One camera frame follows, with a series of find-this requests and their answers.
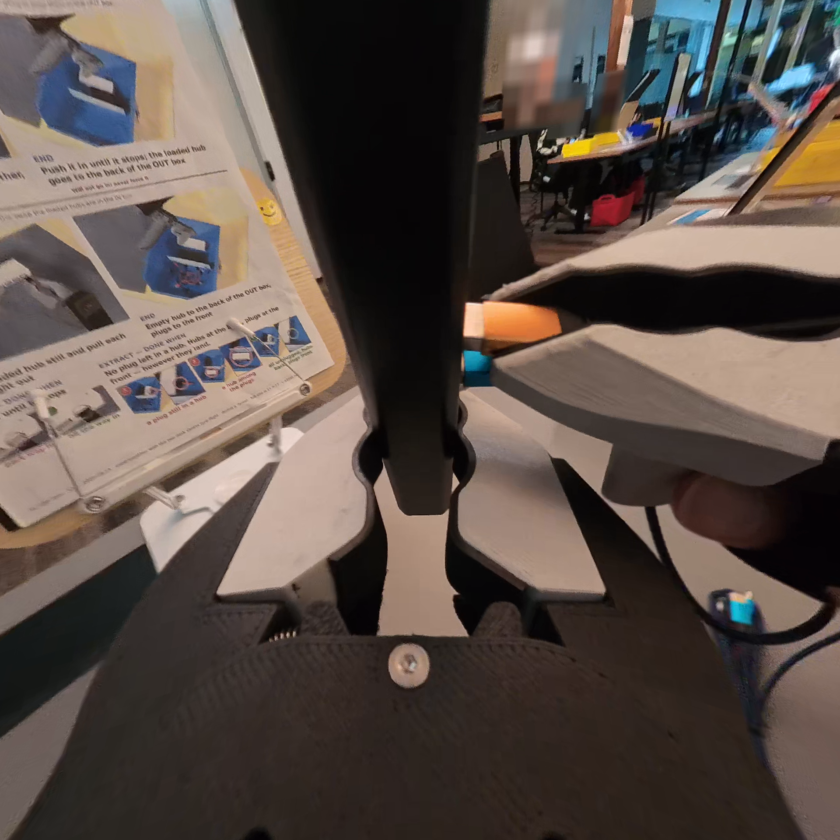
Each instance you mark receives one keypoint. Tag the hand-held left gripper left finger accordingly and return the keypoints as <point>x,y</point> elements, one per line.
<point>308,518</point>

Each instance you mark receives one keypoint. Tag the white metal base plate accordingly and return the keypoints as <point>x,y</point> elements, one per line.
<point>216,472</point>

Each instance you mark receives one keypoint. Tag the printed instruction sheet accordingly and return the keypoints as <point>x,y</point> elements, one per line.
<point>131,295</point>

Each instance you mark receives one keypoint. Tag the red plastic basket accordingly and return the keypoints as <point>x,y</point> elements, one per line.
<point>613,210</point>

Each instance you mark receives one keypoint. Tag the wooden display board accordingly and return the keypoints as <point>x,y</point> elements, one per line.
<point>308,282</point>

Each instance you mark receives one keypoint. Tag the yellow smiley sticker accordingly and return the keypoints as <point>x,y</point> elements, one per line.
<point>268,210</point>

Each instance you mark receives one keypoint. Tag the yellow plastic bin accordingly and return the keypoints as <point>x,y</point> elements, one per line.
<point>590,144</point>

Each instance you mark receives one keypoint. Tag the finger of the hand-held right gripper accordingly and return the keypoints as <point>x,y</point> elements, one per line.
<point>656,394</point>
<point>689,253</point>

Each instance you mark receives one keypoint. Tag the person's right hand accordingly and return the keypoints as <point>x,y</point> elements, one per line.
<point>728,508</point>

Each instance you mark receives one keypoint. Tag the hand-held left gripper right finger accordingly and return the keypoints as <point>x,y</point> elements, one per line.
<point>525,525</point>

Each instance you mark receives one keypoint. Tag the black usb hub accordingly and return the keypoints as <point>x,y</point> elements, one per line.
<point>380,197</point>

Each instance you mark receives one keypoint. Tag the background work table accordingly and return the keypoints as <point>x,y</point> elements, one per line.
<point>646,145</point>

